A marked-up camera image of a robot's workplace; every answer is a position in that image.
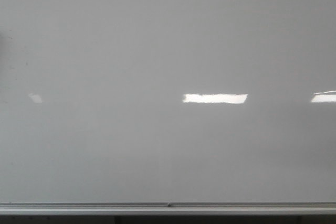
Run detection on aluminium whiteboard tray rail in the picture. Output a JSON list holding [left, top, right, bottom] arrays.
[[1, 202, 335, 216]]

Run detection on white whiteboard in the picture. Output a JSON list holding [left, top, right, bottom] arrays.
[[1, 0, 335, 202]]

